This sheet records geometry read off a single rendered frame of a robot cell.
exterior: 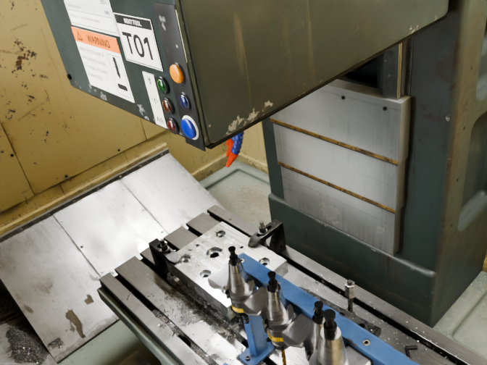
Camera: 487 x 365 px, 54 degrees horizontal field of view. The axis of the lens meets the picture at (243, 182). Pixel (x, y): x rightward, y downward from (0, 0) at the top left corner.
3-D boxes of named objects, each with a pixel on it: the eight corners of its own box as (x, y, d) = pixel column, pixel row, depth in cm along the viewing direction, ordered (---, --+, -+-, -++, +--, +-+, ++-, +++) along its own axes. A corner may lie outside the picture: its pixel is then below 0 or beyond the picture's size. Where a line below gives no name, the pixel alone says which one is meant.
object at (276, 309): (293, 309, 92) (290, 284, 89) (279, 325, 90) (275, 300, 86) (275, 300, 95) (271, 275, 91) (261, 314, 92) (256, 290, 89)
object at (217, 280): (219, 294, 101) (218, 291, 100) (204, 282, 104) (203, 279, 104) (243, 275, 104) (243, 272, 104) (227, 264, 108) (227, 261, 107)
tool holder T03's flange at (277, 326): (301, 318, 93) (299, 309, 92) (282, 339, 90) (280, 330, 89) (275, 304, 97) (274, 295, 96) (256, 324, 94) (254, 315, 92)
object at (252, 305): (255, 321, 93) (254, 319, 93) (237, 308, 97) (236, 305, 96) (280, 300, 97) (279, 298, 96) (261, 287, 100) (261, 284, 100)
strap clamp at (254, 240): (257, 271, 148) (251, 234, 140) (250, 266, 151) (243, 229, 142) (286, 248, 155) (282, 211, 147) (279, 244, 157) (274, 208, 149)
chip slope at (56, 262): (79, 395, 153) (49, 342, 139) (7, 293, 198) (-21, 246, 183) (273, 247, 198) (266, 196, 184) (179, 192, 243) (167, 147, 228)
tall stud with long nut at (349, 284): (351, 321, 128) (350, 286, 121) (343, 315, 130) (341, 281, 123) (357, 314, 129) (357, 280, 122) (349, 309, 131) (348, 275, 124)
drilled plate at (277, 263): (230, 319, 129) (227, 307, 126) (169, 271, 148) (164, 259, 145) (288, 272, 140) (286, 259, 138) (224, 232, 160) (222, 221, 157)
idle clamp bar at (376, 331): (371, 357, 118) (371, 340, 114) (287, 309, 134) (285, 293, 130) (381, 344, 121) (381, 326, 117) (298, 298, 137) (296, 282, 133)
